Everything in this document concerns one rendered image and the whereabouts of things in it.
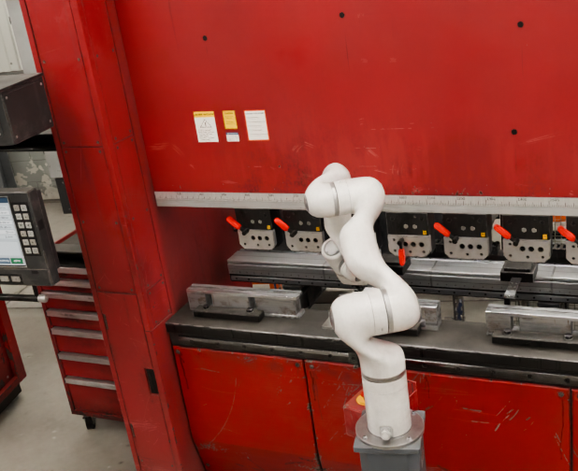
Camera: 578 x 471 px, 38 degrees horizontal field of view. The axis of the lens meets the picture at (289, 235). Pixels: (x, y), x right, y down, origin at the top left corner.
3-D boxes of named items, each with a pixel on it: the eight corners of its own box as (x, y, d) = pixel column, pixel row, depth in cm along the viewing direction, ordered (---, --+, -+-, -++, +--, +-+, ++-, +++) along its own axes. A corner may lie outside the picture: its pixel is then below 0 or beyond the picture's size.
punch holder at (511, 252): (503, 261, 278) (501, 215, 272) (508, 250, 285) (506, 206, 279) (550, 263, 272) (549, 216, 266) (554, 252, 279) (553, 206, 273)
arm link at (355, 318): (411, 378, 218) (403, 297, 209) (341, 391, 217) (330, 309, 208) (399, 355, 229) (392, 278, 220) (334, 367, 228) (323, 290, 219)
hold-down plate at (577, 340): (491, 343, 288) (491, 335, 287) (495, 335, 292) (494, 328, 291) (583, 351, 275) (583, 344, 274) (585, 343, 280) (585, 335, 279)
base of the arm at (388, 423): (421, 450, 219) (415, 391, 212) (350, 449, 224) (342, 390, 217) (426, 409, 236) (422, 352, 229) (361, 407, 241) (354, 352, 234)
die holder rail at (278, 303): (190, 309, 346) (185, 289, 342) (196, 303, 350) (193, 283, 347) (299, 319, 324) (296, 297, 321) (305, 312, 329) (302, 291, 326)
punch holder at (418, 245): (389, 255, 295) (384, 212, 289) (396, 246, 302) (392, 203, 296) (430, 257, 289) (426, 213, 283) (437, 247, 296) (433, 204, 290)
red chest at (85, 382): (75, 435, 428) (26, 259, 392) (130, 383, 470) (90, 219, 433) (156, 449, 407) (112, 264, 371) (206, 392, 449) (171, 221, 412)
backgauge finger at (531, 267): (492, 299, 294) (491, 287, 292) (505, 268, 316) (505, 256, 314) (527, 302, 289) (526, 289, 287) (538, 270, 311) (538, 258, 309)
